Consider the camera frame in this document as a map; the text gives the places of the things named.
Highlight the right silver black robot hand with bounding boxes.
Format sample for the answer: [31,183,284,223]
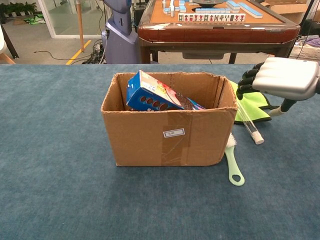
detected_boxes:
[236,57,320,118]

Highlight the clear white-tipped stick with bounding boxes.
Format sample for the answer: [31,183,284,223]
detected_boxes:
[236,99,265,145]

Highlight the blue cookie package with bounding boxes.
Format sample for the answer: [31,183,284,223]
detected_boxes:
[125,70,206,112]

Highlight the bright green cleaning cloth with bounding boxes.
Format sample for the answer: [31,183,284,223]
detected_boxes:
[228,80,280,125]

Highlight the purple cloth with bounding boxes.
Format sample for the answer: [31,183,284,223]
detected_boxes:
[303,36,320,48]

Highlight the black tripod stand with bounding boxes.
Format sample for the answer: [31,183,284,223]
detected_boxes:
[287,0,316,59]

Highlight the large brown cardboard box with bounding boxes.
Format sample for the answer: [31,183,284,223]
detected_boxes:
[259,0,311,25]

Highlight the blue backed mahjong tile row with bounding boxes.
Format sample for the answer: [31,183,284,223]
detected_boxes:
[226,0,264,19]
[195,7,232,14]

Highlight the brown mahjong table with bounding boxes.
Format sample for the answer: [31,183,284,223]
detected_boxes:
[137,0,301,65]

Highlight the face-up mahjong tile row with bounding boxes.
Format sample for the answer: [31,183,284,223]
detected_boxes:
[177,12,246,23]

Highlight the mint green scrub brush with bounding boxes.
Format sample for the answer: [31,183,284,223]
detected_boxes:
[224,132,246,187]

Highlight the black dice dome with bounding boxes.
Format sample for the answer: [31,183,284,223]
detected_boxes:
[193,0,227,6]

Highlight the blue backed mahjong tile cluster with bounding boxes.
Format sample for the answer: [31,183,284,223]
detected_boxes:
[161,0,187,18]

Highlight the wooden pole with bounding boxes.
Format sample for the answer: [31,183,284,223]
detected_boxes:
[76,0,85,53]

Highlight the white framed glass partition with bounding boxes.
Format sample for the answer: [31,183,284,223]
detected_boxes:
[37,0,106,40]

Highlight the green bag on floor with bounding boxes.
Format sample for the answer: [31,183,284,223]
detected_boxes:
[23,14,47,25]

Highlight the blue felt table cover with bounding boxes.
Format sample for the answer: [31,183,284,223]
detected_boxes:
[0,63,320,240]

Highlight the potted green plants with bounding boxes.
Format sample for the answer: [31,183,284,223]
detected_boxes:
[0,1,38,18]

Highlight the white chair with wooden legs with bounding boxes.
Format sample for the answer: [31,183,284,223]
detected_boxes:
[0,23,16,65]

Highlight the white wire basket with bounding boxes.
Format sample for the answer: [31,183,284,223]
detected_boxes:
[289,41,320,61]

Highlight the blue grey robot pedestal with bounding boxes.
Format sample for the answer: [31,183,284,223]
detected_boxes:
[101,0,140,65]

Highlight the tangled black cable bundle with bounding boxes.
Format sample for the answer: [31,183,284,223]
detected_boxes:
[82,38,108,65]

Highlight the long black floor cable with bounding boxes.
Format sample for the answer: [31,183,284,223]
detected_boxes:
[33,49,88,62]

